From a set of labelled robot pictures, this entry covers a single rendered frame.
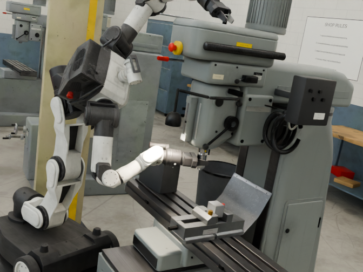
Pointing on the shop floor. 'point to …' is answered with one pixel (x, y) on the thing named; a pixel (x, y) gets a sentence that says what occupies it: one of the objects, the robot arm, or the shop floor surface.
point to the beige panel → (61, 8)
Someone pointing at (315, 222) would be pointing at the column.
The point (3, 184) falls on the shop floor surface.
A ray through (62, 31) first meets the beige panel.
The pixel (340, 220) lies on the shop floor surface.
